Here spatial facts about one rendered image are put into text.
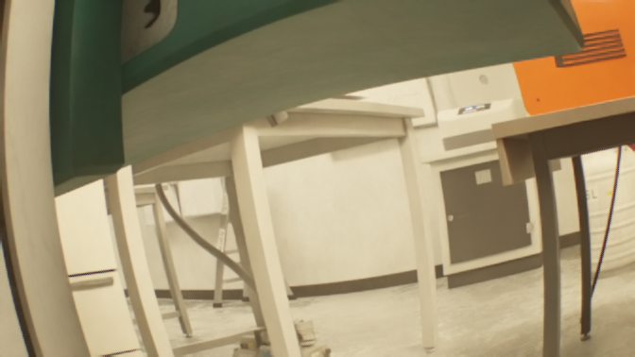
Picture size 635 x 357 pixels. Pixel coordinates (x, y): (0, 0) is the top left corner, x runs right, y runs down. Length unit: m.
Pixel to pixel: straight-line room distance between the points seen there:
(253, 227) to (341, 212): 3.48
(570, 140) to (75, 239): 1.02
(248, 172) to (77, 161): 1.45
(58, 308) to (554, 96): 1.15
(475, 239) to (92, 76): 3.74
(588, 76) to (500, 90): 3.16
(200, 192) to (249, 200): 4.13
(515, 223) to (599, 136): 2.64
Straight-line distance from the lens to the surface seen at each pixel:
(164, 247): 3.76
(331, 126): 1.98
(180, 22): 0.22
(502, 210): 3.83
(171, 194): 6.13
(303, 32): 0.21
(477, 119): 3.91
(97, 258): 1.28
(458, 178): 3.93
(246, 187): 1.67
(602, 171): 2.79
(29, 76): 0.21
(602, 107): 1.18
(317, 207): 5.23
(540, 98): 1.27
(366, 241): 5.04
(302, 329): 2.21
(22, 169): 0.20
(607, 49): 1.25
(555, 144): 1.23
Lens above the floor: 0.61
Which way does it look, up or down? 2 degrees up
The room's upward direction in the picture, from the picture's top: 10 degrees counter-clockwise
